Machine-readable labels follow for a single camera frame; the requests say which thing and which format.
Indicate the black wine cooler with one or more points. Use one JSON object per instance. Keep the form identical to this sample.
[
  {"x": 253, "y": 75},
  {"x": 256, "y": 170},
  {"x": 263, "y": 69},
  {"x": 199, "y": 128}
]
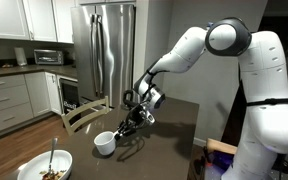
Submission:
[{"x": 69, "y": 93}]

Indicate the silver toaster oven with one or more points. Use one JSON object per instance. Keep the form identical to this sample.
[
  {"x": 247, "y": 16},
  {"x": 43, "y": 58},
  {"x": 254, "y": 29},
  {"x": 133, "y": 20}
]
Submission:
[{"x": 48, "y": 57}]

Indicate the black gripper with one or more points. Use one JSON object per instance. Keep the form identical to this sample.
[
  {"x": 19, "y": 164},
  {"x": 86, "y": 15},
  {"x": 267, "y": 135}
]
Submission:
[{"x": 135, "y": 120}]

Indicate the stainless steel refrigerator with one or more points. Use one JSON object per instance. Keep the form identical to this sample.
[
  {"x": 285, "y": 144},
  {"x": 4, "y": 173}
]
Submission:
[{"x": 103, "y": 37}]

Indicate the wooden board base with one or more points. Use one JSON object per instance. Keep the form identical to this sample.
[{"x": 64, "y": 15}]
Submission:
[{"x": 214, "y": 145}]

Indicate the stainless electric kettle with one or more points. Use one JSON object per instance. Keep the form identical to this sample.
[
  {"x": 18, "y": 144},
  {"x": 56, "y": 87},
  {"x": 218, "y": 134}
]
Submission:
[{"x": 128, "y": 99}]

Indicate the white ceramic mug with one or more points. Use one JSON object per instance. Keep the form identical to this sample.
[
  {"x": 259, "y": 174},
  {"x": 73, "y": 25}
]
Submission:
[{"x": 105, "y": 142}]

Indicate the metal spoon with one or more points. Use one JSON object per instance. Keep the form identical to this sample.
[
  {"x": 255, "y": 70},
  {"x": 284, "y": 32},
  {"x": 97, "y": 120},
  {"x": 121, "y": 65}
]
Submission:
[{"x": 53, "y": 145}]

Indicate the white paper towel roll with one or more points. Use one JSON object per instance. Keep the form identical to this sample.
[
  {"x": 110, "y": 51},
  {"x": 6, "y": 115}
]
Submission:
[{"x": 20, "y": 56}]

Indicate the white cereal bowl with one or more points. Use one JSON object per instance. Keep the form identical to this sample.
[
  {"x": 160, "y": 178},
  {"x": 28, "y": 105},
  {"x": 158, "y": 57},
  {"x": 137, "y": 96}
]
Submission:
[{"x": 37, "y": 167}]

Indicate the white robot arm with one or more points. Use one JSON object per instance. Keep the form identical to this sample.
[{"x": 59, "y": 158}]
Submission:
[{"x": 264, "y": 77}]

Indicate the beige wooden chair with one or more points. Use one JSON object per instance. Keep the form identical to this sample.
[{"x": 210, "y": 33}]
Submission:
[{"x": 85, "y": 114}]

